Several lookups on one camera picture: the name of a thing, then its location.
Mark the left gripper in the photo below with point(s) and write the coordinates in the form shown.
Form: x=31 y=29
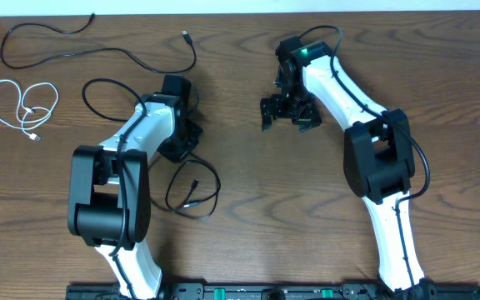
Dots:
x=182 y=149

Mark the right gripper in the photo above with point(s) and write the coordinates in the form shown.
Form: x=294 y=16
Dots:
x=312 y=117

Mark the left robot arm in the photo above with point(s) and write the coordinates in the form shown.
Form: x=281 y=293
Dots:
x=109 y=203

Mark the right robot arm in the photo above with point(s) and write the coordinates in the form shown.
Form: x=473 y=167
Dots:
x=378 y=160

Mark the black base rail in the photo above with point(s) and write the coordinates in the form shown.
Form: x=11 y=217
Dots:
x=354 y=291

